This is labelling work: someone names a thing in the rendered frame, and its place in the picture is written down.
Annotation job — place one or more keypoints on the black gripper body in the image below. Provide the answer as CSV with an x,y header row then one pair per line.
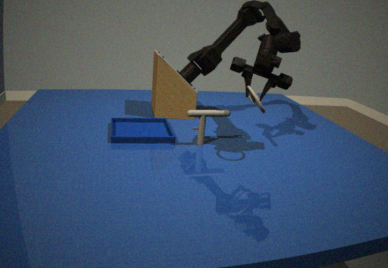
x,y
238,65

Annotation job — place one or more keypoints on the blue square tray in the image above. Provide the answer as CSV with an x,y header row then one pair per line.
x,y
141,131

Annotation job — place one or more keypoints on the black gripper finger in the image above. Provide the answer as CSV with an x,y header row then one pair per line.
x,y
270,84
248,77

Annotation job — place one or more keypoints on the grey metal ring with small tab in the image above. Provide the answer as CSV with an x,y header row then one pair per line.
x,y
255,99

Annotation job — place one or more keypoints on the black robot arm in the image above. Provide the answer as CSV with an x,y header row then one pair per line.
x,y
279,39

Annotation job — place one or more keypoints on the dark grey t-shaped steel stake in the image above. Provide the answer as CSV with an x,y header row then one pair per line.
x,y
202,114

